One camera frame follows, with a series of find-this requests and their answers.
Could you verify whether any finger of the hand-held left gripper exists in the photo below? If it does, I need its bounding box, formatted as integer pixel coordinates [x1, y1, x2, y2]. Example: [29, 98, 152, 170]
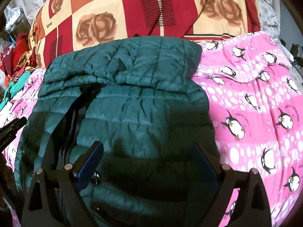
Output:
[3, 117, 27, 134]

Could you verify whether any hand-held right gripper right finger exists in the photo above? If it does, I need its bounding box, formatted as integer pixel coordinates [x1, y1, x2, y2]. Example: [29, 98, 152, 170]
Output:
[192, 142, 271, 227]

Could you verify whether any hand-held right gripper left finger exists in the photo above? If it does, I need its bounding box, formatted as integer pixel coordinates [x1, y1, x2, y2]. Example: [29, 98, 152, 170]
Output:
[21, 141, 105, 227]

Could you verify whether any teal quilted puffer jacket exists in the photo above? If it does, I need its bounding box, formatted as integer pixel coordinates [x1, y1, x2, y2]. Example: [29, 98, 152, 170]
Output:
[13, 36, 219, 227]

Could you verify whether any pile of red clothes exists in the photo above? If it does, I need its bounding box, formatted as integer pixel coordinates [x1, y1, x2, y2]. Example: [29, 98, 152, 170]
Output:
[0, 33, 36, 76]

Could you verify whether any teal green cloth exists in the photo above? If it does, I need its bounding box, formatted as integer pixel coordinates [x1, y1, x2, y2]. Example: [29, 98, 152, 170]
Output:
[0, 72, 32, 106]

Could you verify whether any pink penguin print blanket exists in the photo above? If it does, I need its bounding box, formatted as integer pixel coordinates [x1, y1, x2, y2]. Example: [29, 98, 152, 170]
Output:
[0, 31, 301, 227]

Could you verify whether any white plastic bag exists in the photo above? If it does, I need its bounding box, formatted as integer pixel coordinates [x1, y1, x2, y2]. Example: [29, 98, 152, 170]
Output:
[5, 6, 27, 32]

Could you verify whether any red rose checked quilt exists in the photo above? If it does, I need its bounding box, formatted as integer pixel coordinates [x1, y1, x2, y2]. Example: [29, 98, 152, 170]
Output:
[28, 0, 261, 69]

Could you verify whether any white floral sheet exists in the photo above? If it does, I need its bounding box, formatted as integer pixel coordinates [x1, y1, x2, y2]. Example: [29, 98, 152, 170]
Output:
[251, 0, 283, 38]

